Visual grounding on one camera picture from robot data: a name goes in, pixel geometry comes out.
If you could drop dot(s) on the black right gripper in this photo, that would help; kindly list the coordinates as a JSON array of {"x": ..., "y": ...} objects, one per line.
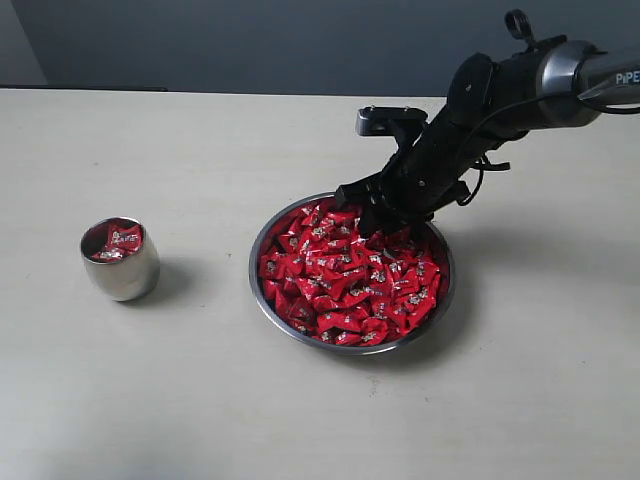
[{"x": 421, "y": 179}]

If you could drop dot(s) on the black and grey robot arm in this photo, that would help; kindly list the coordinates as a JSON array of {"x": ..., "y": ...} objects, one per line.
[{"x": 555, "y": 83}]

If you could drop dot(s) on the pile of red wrapped candies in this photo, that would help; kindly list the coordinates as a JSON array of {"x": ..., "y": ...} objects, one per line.
[{"x": 340, "y": 290}]

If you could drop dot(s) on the steel bowl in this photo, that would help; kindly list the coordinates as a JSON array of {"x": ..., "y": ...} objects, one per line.
[{"x": 280, "y": 320}]

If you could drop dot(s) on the stainless steel cup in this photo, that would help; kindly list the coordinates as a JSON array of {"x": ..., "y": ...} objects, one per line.
[{"x": 125, "y": 280}]

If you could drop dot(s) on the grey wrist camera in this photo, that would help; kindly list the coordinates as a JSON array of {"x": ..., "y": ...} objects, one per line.
[{"x": 404, "y": 124}]

